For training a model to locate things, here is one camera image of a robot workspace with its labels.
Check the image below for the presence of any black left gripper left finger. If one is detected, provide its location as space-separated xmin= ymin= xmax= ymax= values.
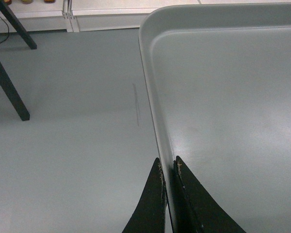
xmin=123 ymin=158 xmax=166 ymax=233

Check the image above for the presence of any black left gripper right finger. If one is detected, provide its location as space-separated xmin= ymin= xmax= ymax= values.
xmin=171 ymin=156 xmax=245 ymax=233

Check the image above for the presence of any grey rectangular serving tray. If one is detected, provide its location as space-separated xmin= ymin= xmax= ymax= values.
xmin=139 ymin=2 xmax=291 ymax=233

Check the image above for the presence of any black table leg near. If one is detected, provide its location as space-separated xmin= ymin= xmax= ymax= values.
xmin=0 ymin=62 xmax=30 ymax=121

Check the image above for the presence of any black table leg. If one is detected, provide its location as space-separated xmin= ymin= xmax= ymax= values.
xmin=0 ymin=0 xmax=37 ymax=50
xmin=0 ymin=62 xmax=30 ymax=121

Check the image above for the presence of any black table leg far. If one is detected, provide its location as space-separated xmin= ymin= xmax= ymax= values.
xmin=0 ymin=0 xmax=37 ymax=50

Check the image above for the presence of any black register power cable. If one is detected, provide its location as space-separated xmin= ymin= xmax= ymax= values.
xmin=0 ymin=4 xmax=10 ymax=49

